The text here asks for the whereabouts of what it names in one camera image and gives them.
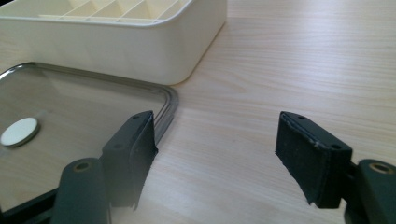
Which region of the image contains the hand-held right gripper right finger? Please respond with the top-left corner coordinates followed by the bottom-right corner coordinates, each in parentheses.
top-left (275, 111), bottom-right (396, 224)

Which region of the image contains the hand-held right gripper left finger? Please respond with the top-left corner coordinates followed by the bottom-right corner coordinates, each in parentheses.
top-left (50, 110), bottom-right (159, 224)

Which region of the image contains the transparent grey box lid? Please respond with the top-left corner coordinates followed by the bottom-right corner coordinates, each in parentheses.
top-left (0, 62), bottom-right (179, 214)

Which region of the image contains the cream divided storage box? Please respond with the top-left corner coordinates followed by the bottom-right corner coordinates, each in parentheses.
top-left (0, 0), bottom-right (228, 86)

